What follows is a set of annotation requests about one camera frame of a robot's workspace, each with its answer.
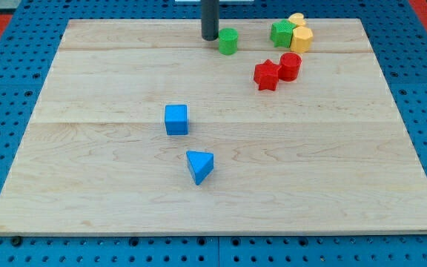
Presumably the yellow hexagon block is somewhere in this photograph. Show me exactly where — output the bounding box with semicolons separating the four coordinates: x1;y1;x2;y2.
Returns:
290;26;314;53

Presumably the blue cube block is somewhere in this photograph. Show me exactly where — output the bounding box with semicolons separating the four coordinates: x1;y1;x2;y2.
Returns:
165;105;188;136

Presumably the green star block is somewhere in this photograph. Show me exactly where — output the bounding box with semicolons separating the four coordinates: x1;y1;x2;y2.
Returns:
270;19;297;47

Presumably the green cylinder block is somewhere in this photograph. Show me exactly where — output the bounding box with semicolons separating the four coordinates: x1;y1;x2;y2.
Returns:
218;27;239;56

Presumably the light wooden board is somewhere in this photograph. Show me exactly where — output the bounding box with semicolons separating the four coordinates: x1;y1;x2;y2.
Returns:
0;19;427;237

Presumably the red cylinder block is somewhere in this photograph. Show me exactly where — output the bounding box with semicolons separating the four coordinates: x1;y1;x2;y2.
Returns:
279;52;302;82

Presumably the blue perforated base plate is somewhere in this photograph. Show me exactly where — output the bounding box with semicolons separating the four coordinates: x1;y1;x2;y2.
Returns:
0;0;427;266

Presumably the yellow heart block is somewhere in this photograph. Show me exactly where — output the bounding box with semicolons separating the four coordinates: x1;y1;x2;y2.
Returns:
288;13;307;27

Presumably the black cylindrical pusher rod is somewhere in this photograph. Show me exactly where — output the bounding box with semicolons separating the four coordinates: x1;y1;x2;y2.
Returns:
200;0;219;41

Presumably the red star block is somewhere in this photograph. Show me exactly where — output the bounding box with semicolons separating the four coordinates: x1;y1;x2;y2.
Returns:
254;59;281;91

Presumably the blue triangle block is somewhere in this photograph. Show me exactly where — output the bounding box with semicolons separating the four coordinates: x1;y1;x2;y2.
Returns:
186;151;214;185

